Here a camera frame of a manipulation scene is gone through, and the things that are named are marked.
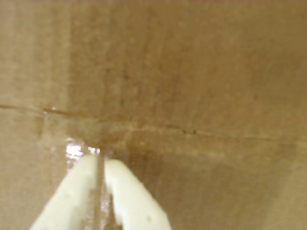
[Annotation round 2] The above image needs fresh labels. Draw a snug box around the brown cardboard sheet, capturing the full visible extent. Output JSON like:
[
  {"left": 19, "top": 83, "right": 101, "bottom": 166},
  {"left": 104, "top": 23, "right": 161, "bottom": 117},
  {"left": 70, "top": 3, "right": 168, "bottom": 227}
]
[{"left": 0, "top": 0, "right": 307, "bottom": 230}]

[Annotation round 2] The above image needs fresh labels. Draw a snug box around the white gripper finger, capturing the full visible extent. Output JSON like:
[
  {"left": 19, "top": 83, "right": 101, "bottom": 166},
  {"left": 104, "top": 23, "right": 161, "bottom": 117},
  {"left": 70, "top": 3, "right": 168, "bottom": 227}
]
[
  {"left": 30, "top": 155, "right": 99, "bottom": 230},
  {"left": 104, "top": 160, "right": 172, "bottom": 230}
]

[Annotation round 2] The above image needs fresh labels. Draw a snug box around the clear packing tape strip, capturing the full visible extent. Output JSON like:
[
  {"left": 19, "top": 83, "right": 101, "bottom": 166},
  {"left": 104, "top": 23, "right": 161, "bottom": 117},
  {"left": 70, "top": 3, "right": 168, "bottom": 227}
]
[{"left": 38, "top": 106, "right": 135, "bottom": 230}]

